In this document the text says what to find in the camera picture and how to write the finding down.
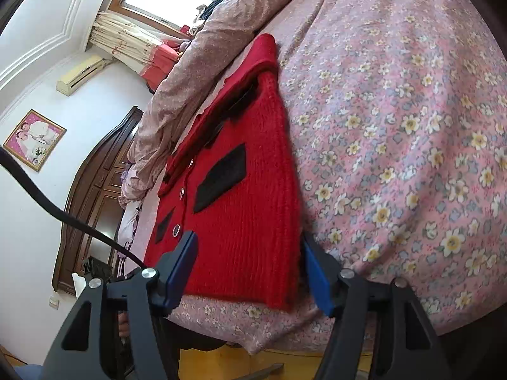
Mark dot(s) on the purple cloth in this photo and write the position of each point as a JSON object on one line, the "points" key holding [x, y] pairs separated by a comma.
{"points": [[128, 175]]}

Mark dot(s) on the cream and red curtain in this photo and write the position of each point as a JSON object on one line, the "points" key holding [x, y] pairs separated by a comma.
{"points": [[126, 43]]}

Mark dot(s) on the cream wall air conditioner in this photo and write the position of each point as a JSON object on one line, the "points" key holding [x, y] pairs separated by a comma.
{"points": [[79, 75]]}

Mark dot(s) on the small red box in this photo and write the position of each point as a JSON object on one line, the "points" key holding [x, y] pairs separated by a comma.
{"points": [[184, 29]]}

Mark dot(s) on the framed wall picture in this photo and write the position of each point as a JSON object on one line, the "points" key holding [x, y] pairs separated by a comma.
{"points": [[33, 140]]}

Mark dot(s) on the dark wooden headboard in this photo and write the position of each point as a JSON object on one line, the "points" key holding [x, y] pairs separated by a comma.
{"points": [[87, 206]]}

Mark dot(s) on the dark clothes on sill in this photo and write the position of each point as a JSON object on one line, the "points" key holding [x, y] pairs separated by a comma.
{"points": [[212, 8]]}

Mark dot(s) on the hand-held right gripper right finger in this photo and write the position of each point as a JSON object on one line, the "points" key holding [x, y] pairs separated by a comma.
{"points": [[319, 285]]}

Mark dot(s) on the white wall outlet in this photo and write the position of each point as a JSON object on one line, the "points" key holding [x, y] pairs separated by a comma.
{"points": [[54, 303]]}

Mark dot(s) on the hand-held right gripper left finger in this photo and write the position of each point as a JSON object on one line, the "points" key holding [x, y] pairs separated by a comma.
{"points": [[180, 273]]}

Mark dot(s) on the red knitted sweater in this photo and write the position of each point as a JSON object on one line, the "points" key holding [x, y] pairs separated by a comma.
{"points": [[245, 225]]}

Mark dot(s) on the pink floral bed sheet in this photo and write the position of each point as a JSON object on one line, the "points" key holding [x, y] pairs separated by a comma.
{"points": [[396, 126]]}

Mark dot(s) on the pink dotted duvet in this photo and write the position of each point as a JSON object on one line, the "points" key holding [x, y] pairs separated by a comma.
{"points": [[178, 87]]}

